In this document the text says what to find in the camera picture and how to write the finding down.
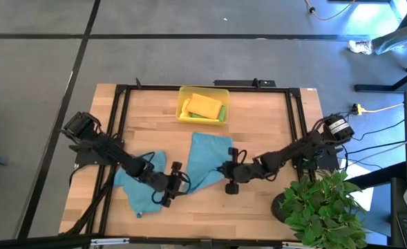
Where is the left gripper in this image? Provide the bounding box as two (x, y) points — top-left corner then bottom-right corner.
(155, 161), (192, 209)

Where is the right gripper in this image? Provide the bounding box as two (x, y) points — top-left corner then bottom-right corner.
(215, 147), (260, 196)

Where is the small teal microfiber towel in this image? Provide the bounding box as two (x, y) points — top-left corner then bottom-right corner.
(185, 132), (234, 194)

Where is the large teal microfiber towel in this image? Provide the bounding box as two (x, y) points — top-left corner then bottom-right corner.
(113, 149), (168, 219)

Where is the green microfiber towel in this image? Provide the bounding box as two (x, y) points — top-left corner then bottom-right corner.
(188, 105), (228, 122)

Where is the orange microfiber towel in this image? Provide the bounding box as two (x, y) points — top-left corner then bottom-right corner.
(184, 93), (223, 120)

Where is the yellow microfiber towel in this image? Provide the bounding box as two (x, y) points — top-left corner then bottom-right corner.
(178, 98), (191, 120)

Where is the yellow translucent plastic bin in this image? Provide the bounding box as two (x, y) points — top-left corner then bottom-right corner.
(175, 85), (230, 126)

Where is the black plant pot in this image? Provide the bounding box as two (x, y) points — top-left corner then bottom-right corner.
(270, 192), (294, 224)

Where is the green leafy plant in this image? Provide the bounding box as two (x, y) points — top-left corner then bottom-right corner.
(279, 169), (368, 249)

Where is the black rig beam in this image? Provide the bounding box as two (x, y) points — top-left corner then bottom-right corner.
(0, 234), (407, 249)

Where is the black desk leg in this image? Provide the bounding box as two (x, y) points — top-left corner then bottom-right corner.
(348, 161), (407, 190)

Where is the person's shoe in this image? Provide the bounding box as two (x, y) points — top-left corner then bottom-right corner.
(347, 39), (373, 55)

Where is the person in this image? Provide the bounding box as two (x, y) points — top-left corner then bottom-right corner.
(370, 21), (407, 55)

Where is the silver metal bracket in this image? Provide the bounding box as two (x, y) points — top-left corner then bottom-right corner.
(281, 241), (323, 249)
(89, 237), (131, 247)

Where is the black metal table frame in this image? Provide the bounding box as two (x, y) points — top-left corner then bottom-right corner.
(85, 77), (310, 238)

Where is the yellow extension cord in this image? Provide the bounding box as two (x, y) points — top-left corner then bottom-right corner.
(350, 102), (405, 116)

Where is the black floor cable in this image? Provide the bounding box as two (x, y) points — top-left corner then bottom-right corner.
(361, 119), (406, 136)

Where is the cream floor cable with plug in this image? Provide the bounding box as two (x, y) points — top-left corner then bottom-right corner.
(303, 0), (358, 21)

